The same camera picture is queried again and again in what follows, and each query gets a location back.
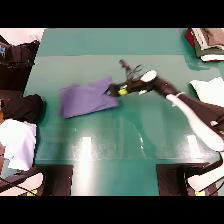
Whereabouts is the dark green garment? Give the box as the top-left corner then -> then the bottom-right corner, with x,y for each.
194,42 -> 224,58

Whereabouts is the purple T-shirt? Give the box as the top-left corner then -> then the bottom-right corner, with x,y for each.
59,76 -> 121,120

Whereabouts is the red garment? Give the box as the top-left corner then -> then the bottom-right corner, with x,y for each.
184,28 -> 198,48

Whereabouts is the white garment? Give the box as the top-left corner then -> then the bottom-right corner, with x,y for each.
189,76 -> 224,108
199,53 -> 224,63

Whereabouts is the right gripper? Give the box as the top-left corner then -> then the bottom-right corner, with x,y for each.
105,83 -> 130,98

